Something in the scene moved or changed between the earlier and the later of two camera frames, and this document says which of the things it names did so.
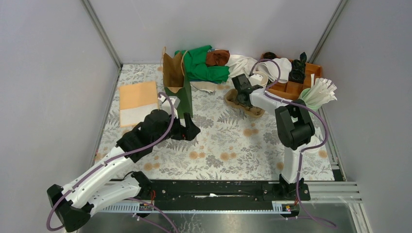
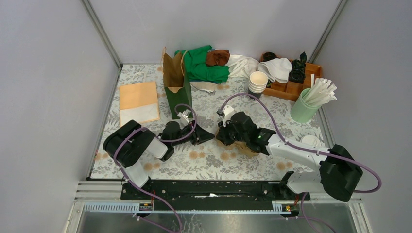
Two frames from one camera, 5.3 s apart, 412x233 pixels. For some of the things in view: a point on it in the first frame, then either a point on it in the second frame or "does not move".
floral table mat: x=231 y=145 does not move
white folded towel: x=272 y=69 does not move
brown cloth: x=219 y=57 does not move
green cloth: x=196 y=67 does not move
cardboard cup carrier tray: x=231 y=98 to x=241 y=147
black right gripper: x=238 y=98 to x=222 y=134
